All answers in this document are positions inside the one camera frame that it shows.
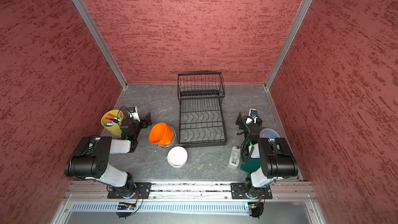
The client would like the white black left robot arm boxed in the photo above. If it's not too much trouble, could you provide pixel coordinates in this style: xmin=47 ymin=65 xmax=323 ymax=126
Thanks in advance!
xmin=64 ymin=107 xmax=152 ymax=199

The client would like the red marker in cup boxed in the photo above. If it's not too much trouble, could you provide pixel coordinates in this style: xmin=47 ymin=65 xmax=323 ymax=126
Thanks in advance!
xmin=105 ymin=118 xmax=120 ymax=123

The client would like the patterned bowl stack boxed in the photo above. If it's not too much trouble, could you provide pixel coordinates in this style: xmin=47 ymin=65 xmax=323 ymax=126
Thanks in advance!
xmin=158 ymin=125 xmax=177 ymax=149

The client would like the yellow-green pen cup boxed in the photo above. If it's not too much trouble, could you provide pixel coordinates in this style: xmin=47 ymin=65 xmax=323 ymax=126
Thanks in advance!
xmin=101 ymin=110 xmax=125 ymax=137

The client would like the green sponge pad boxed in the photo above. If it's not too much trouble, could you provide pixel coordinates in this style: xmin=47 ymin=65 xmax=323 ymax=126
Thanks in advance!
xmin=240 ymin=158 xmax=261 ymax=174

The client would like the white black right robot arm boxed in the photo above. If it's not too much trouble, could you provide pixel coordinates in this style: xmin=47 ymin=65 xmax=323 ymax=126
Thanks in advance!
xmin=231 ymin=110 xmax=299 ymax=200

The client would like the orange plastic bowl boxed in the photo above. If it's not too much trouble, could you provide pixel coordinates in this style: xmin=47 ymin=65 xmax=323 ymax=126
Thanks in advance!
xmin=148 ymin=123 xmax=175 ymax=147

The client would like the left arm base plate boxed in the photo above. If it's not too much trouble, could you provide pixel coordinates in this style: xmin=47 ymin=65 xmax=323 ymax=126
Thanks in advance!
xmin=107 ymin=182 xmax=152 ymax=200

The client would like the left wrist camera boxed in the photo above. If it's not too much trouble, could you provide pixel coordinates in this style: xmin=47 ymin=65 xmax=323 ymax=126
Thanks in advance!
xmin=127 ymin=106 xmax=140 ymax=122

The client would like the black wire dish rack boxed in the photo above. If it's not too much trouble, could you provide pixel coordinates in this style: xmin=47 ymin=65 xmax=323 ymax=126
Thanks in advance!
xmin=177 ymin=72 xmax=228 ymax=148

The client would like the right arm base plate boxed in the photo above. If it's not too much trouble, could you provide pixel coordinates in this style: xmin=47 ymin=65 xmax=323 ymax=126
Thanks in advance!
xmin=230 ymin=183 xmax=273 ymax=200

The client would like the translucent measuring cup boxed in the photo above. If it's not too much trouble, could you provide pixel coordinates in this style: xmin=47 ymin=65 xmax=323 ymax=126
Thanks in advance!
xmin=260 ymin=128 xmax=280 ymax=140

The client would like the white ceramic bowl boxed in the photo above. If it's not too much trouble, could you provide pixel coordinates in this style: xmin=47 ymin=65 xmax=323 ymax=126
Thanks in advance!
xmin=167 ymin=146 xmax=188 ymax=168

